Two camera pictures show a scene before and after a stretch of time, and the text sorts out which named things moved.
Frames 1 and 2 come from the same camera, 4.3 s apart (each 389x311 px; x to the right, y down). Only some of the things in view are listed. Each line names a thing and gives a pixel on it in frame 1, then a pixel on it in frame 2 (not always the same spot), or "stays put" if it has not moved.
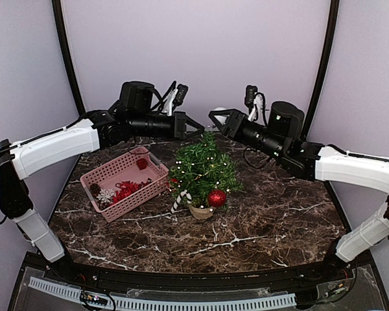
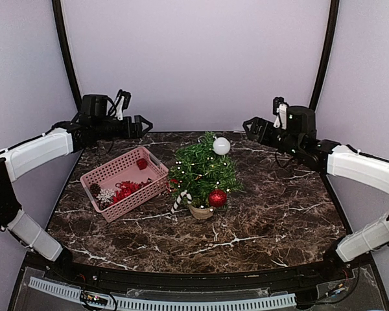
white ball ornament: x=222 y=118 to x=221 y=146
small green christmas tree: x=201 y=168 stays put
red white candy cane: x=184 y=192 stays put
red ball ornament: x=216 y=198 stays put
